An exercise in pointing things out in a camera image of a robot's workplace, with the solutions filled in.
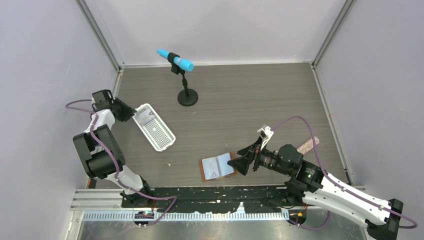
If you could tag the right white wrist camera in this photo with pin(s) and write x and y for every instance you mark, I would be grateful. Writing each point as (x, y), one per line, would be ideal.
(265, 134)

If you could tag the black microphone stand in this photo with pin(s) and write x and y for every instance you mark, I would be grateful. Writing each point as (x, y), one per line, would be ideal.
(187, 97)

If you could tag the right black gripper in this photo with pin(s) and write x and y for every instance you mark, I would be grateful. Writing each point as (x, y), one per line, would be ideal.
(241, 163)

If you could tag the white perforated plastic basket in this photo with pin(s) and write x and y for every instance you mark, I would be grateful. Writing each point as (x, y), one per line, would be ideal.
(156, 131)

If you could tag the brown leather card holder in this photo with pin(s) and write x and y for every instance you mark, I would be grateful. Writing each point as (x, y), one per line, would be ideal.
(225, 169)

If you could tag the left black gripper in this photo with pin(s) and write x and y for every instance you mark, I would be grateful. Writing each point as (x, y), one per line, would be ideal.
(128, 112)

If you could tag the blue toy microphone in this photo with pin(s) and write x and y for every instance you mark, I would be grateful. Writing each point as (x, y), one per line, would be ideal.
(178, 64)

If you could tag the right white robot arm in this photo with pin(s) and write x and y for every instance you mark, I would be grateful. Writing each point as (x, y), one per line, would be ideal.
(310, 185)

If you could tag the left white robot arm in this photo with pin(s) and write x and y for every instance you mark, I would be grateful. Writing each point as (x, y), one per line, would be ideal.
(100, 154)

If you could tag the VIP card in holder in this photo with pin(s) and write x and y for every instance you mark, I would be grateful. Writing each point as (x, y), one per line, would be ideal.
(211, 168)

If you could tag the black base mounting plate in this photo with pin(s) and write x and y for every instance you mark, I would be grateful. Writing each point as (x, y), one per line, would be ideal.
(215, 199)

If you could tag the pink glitter stick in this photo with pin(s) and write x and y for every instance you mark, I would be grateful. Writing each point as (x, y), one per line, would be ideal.
(308, 145)

